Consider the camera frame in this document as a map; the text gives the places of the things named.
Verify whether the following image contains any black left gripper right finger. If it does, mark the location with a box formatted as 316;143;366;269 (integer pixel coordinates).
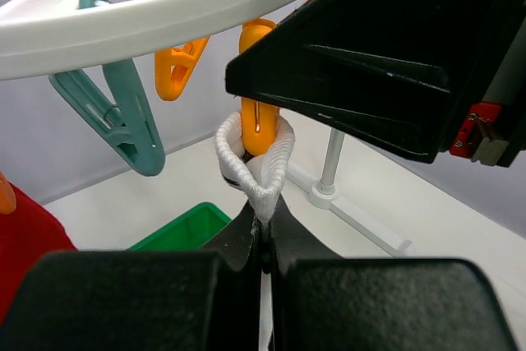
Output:
269;201;518;350

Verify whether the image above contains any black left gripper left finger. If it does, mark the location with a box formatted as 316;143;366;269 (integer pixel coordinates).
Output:
1;205;261;350

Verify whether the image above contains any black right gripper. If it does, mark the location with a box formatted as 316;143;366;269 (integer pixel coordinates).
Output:
447;0;525;167

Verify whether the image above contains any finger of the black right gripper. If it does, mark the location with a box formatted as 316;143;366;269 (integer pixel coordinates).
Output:
224;0;514;165

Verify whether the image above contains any white sock with black stripes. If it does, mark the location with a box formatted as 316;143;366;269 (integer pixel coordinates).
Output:
214;111;297;351

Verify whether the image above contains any red christmas sock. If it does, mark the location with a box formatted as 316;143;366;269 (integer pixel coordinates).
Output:
0;187;76;319

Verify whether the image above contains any white round clip hanger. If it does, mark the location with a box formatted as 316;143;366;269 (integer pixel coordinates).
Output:
1;0;296;80

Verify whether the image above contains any orange clothes peg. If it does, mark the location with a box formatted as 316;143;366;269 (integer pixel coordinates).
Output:
0;173;16;215

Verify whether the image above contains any green plastic tray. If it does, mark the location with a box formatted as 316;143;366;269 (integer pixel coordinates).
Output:
128;202;232;251

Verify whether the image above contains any silver clothes rack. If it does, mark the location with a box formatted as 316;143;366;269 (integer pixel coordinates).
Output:
285;127;413;260

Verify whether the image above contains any teal clothes peg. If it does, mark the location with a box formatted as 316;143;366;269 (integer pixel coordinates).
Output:
48;0;168;178

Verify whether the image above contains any orange peg on crossbar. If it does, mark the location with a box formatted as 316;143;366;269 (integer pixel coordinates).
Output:
154;37;209;101

